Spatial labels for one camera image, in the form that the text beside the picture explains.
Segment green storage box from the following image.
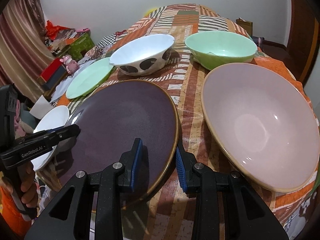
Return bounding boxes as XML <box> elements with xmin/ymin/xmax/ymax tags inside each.
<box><xmin>68</xmin><ymin>33</ymin><xmax>95</xmax><ymax>61</ymax></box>

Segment striped brown curtain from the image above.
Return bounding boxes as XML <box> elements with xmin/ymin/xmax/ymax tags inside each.
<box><xmin>1</xmin><ymin>0</ymin><xmax>54</xmax><ymax>102</ymax></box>

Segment patchwork quilt bedspread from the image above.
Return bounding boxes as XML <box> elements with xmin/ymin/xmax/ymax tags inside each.
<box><xmin>37</xmin><ymin>3</ymin><xmax>320</xmax><ymax>240</ymax></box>

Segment red plastic bag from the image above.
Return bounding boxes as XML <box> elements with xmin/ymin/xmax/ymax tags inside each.
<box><xmin>46</xmin><ymin>20</ymin><xmax>69</xmax><ymax>40</ymax></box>

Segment white bowl black spots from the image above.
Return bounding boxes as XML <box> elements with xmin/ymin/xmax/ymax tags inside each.
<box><xmin>109</xmin><ymin>34</ymin><xmax>175</xmax><ymax>76</ymax></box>

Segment green bowl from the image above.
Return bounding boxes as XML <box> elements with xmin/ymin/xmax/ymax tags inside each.
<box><xmin>185</xmin><ymin>30</ymin><xmax>258</xmax><ymax>70</ymax></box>

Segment person left hand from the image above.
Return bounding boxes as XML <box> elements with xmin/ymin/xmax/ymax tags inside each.
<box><xmin>1</xmin><ymin>161</ymin><xmax>38</xmax><ymax>208</ymax></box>

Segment red gift box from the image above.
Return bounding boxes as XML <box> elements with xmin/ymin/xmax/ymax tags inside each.
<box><xmin>40</xmin><ymin>58</ymin><xmax>62</xmax><ymax>81</ymax></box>

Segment mint green plate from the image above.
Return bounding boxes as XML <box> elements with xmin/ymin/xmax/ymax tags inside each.
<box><xmin>66</xmin><ymin>57</ymin><xmax>113</xmax><ymax>99</ymax></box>

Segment brown cardboard box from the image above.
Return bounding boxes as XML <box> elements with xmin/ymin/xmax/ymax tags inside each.
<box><xmin>236</xmin><ymin>18</ymin><xmax>253</xmax><ymax>36</ymax></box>

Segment white cloth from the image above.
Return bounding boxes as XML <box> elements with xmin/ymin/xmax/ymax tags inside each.
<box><xmin>50</xmin><ymin>69</ymin><xmax>82</xmax><ymax>103</ymax></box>

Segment dark blue box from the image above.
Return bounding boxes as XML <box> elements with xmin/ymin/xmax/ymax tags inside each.
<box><xmin>41</xmin><ymin>65</ymin><xmax>67</xmax><ymax>91</ymax></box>

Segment white plate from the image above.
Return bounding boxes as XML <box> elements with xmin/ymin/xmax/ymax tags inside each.
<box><xmin>31</xmin><ymin>105</ymin><xmax>70</xmax><ymax>172</ymax></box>

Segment pink rabbit figurine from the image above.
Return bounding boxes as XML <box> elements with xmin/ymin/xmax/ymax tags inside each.
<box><xmin>60</xmin><ymin>55</ymin><xmax>79</xmax><ymax>75</ymax></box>

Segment pink bowl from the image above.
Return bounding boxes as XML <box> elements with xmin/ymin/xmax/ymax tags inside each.
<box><xmin>201</xmin><ymin>63</ymin><xmax>319</xmax><ymax>193</ymax></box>

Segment dark purple plate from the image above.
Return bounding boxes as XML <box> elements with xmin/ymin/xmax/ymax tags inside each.
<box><xmin>58</xmin><ymin>80</ymin><xmax>178</xmax><ymax>197</ymax></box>

